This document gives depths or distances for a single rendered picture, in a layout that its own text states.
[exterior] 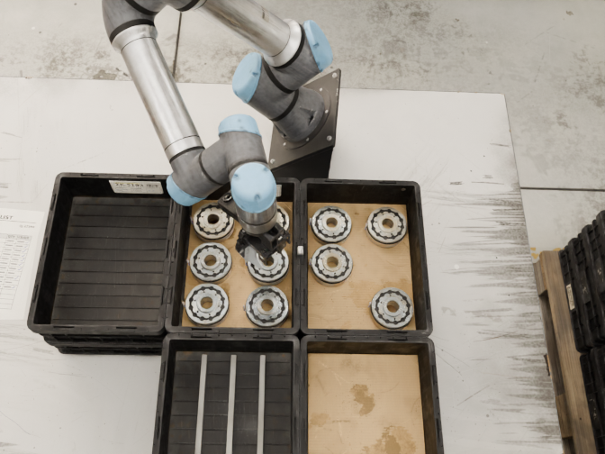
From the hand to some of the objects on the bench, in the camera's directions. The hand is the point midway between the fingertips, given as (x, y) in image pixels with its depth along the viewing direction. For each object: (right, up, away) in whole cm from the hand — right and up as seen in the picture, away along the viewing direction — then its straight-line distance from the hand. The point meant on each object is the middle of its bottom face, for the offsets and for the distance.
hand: (257, 247), depth 139 cm
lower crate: (-36, -10, +27) cm, 46 cm away
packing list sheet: (-73, -5, +28) cm, 78 cm away
